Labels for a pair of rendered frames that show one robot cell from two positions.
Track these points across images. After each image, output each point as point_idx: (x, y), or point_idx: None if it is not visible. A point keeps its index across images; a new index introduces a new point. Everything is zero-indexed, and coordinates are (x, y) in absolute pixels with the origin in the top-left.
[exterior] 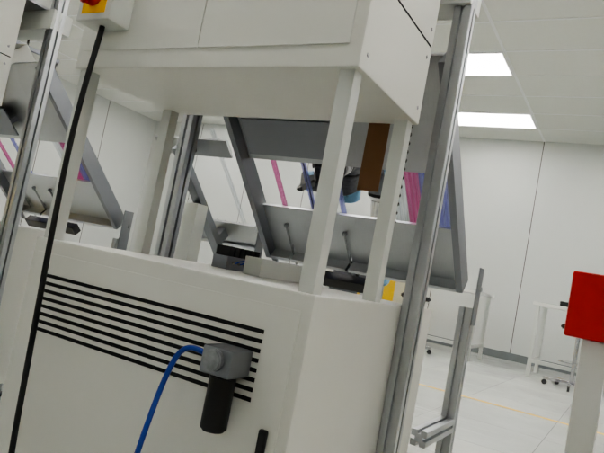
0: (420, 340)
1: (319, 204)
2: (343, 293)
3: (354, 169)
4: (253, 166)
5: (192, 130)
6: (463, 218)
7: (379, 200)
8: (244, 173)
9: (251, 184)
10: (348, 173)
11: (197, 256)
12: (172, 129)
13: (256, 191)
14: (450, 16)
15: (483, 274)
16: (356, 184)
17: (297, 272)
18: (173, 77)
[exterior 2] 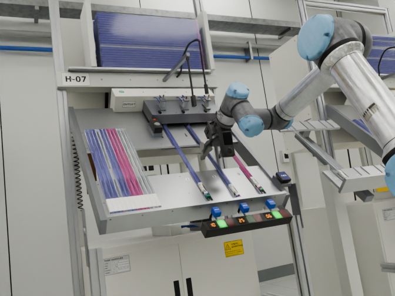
0: (87, 271)
1: None
2: (116, 242)
3: (226, 111)
4: (241, 147)
5: (215, 152)
6: (86, 175)
7: (330, 76)
8: (239, 155)
9: (244, 159)
10: (221, 121)
11: (335, 209)
12: (199, 162)
13: (250, 161)
14: (72, 88)
15: (83, 214)
16: (235, 120)
17: (163, 229)
18: (147, 164)
